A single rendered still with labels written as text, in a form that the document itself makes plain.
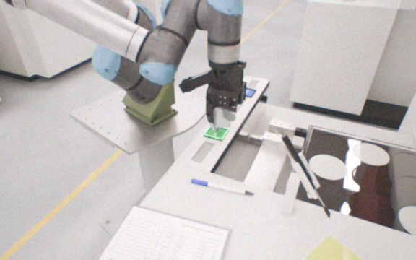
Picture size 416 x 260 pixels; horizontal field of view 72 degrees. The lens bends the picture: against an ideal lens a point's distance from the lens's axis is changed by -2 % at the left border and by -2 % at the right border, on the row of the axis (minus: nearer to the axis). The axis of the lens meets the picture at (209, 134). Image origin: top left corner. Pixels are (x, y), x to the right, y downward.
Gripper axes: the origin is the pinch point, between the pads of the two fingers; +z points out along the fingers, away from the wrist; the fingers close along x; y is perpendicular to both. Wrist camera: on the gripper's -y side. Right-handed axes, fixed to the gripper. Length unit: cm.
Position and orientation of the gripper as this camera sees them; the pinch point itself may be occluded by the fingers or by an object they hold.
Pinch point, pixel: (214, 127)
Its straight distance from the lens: 79.8
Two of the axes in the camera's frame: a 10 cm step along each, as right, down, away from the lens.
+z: 0.0, 8.1, 5.9
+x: 4.1, -5.4, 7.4
